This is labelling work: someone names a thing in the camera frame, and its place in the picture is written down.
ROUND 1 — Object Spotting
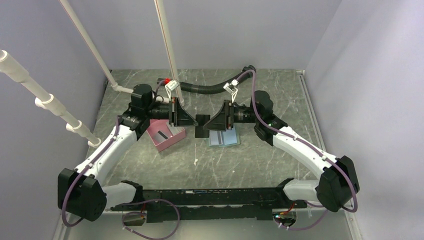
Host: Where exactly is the white PVC pipe frame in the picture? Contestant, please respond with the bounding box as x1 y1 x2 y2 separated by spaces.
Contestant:
59 0 178 94

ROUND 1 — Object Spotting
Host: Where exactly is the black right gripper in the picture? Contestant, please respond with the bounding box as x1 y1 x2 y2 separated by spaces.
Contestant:
203 99 261 132

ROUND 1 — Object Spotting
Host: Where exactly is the pink card box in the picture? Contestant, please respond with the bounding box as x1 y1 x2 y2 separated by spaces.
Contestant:
146 119 186 152

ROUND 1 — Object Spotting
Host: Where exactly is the black corrugated hose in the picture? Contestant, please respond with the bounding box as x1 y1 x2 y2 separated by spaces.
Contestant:
156 65 257 96

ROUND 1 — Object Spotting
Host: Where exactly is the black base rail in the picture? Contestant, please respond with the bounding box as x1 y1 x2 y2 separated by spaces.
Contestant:
111 181 307 223

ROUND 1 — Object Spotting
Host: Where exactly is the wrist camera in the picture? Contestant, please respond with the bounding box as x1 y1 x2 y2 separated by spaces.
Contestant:
164 78 183 102
223 79 239 103

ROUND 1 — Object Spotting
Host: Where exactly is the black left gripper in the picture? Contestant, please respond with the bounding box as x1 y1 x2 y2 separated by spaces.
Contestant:
145 97 199 127

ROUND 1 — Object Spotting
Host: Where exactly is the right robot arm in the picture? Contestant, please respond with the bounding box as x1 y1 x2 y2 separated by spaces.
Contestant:
202 90 360 213

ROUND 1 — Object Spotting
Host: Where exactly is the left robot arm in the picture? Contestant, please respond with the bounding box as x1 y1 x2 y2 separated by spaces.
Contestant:
57 84 199 222

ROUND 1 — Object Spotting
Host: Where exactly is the mint green card holder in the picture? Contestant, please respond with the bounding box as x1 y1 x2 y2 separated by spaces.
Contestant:
208 127 240 147

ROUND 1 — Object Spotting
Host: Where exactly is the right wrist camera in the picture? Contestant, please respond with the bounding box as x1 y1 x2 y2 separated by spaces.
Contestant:
223 79 239 103

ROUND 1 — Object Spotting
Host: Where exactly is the white PVC pipe with fittings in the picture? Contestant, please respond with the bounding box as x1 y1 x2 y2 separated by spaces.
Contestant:
0 50 102 148

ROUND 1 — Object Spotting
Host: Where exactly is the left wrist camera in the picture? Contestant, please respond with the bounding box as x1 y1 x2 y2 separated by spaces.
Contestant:
164 78 183 102

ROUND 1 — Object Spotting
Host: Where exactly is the white card with black stripe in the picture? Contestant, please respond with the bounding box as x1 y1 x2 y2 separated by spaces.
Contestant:
209 130 225 146

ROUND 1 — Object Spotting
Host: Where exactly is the aluminium frame rail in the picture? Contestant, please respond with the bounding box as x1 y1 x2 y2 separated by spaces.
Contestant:
61 190 354 215

